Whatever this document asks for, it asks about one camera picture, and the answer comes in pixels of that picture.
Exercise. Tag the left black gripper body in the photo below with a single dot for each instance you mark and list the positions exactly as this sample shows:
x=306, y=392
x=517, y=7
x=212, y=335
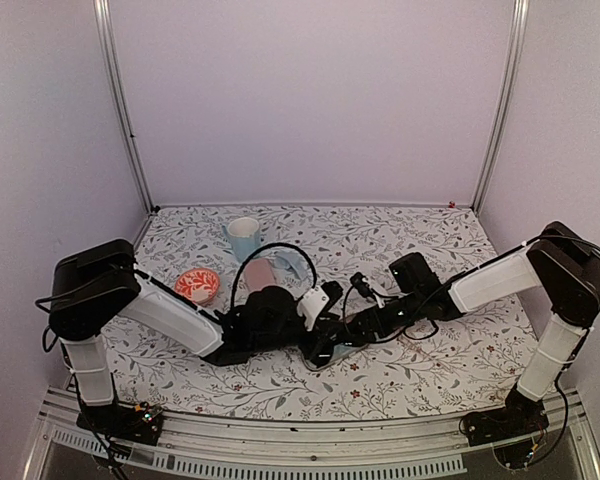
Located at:
x=317, y=331

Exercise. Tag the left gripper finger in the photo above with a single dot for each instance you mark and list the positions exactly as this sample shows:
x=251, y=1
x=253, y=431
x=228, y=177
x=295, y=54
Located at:
x=320, y=350
x=327, y=327

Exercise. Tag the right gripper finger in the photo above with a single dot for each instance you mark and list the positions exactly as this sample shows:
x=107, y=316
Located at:
x=353, y=329
x=353, y=339

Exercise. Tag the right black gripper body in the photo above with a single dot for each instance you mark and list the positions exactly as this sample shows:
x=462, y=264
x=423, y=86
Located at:
x=387, y=326

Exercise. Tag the brown plaid glasses case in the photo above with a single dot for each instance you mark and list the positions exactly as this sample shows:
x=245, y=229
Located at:
x=317, y=368

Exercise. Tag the pink glasses case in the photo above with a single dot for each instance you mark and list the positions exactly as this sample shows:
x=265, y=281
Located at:
x=258, y=274

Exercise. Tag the light blue cleaning cloth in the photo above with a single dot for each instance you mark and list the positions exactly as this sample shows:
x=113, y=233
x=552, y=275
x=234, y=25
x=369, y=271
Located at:
x=342, y=352

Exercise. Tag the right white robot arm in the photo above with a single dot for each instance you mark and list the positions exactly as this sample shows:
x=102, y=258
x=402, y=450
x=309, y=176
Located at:
x=559, y=263

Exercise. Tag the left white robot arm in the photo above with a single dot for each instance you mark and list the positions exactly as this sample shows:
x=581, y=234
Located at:
x=99, y=284

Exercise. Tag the pink translucent sunglasses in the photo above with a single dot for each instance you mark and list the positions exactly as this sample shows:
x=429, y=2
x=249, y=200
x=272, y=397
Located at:
x=445, y=349

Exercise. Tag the small blue cloth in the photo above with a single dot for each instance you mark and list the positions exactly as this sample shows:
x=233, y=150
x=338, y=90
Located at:
x=292, y=262

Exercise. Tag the red patterned bowl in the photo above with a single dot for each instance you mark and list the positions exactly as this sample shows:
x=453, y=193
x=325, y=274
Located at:
x=199, y=285

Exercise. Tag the light blue mug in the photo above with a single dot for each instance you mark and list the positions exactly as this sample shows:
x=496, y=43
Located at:
x=244, y=236

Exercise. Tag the front aluminium rail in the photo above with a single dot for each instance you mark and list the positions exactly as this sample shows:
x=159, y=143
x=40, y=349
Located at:
x=206, y=447

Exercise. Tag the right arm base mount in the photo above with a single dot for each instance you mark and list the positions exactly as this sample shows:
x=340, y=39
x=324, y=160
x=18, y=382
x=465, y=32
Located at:
x=518, y=417

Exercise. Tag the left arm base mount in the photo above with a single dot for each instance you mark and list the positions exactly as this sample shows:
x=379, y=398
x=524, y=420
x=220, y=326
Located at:
x=141, y=423

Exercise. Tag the right aluminium frame post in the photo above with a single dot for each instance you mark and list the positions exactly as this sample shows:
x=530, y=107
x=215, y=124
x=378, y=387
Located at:
x=514, y=52

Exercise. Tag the aluminium frame post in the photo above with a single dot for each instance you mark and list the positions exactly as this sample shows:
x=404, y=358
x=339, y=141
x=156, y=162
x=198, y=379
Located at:
x=105, y=30
x=514, y=52

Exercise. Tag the left aluminium frame post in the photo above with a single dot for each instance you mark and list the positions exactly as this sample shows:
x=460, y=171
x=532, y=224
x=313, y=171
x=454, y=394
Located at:
x=105, y=30

